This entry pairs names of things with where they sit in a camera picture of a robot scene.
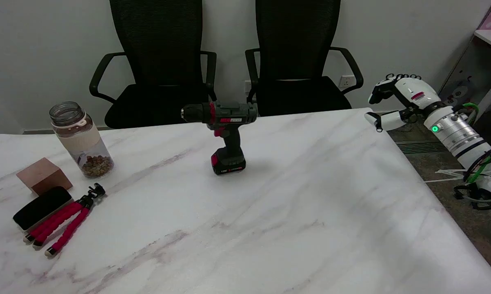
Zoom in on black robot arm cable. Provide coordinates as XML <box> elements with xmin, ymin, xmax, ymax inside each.
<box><xmin>453</xmin><ymin>148</ymin><xmax>491</xmax><ymax>211</ymax></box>

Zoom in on green robot arm cable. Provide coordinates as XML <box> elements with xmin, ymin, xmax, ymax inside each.
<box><xmin>461</xmin><ymin>102</ymin><xmax>491</xmax><ymax>184</ymax></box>

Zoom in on glass jar with nuts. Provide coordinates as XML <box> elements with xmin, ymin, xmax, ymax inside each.
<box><xmin>49</xmin><ymin>101</ymin><xmax>115</xmax><ymax>178</ymax></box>

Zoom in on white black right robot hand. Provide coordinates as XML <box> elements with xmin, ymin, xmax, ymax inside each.
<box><xmin>364</xmin><ymin>74</ymin><xmax>447</xmax><ymax>132</ymax></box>

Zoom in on black whiteboard eraser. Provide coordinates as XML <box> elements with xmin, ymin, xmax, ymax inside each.
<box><xmin>13</xmin><ymin>186</ymin><xmax>73</xmax><ymax>232</ymax></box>

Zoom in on black mesh office chair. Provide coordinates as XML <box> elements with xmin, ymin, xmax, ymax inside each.
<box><xmin>89</xmin><ymin>0</ymin><xmax>218</xmax><ymax>129</ymax></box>
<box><xmin>245</xmin><ymin>0</ymin><xmax>364</xmax><ymax>117</ymax></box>

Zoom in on dark floor vent grille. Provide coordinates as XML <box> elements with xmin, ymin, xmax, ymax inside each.
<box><xmin>396</xmin><ymin>141</ymin><xmax>449</xmax><ymax>155</ymax></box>

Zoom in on red flexible mini tripod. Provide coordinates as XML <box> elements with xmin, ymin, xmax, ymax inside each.
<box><xmin>23</xmin><ymin>183</ymin><xmax>106</xmax><ymax>258</ymax></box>

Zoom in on pink brown cube block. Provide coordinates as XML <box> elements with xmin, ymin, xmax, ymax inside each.
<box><xmin>16</xmin><ymin>157</ymin><xmax>73</xmax><ymax>196</ymax></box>

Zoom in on black red power screwdriver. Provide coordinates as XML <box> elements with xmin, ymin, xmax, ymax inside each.
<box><xmin>181</xmin><ymin>101</ymin><xmax>258</xmax><ymax>176</ymax></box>

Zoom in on cartoon owl desk panel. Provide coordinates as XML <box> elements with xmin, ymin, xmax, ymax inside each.
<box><xmin>437</xmin><ymin>36</ymin><xmax>491</xmax><ymax>107</ymax></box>

